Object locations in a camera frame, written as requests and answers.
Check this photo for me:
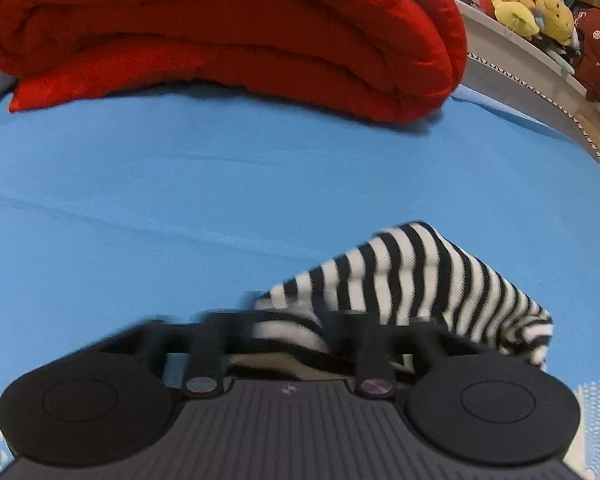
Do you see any black white striped garment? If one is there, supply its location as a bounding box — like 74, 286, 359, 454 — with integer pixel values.
228, 221, 554, 380

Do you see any blue white patterned bedsheet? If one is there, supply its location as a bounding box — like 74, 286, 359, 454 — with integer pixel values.
0, 86, 600, 479

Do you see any red folded blanket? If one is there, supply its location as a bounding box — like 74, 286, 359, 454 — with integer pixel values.
0, 0, 468, 124

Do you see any dark red cushion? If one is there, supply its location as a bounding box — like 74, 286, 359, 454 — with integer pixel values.
573, 8, 600, 103

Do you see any yellow plush toy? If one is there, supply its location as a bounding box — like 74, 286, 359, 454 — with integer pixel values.
488, 0, 577, 47

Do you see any wooden bed frame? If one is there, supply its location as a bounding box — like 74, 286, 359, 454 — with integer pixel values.
574, 114, 600, 162

